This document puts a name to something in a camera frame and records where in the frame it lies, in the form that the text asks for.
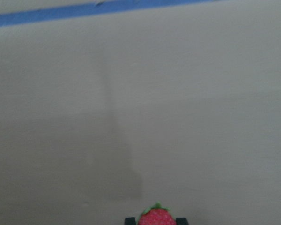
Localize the red strawberry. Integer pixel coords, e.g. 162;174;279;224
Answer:
137;202;176;225

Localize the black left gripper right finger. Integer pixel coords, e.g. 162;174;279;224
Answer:
176;217;187;225

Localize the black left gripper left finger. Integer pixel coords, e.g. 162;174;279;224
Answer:
125;217;136;225

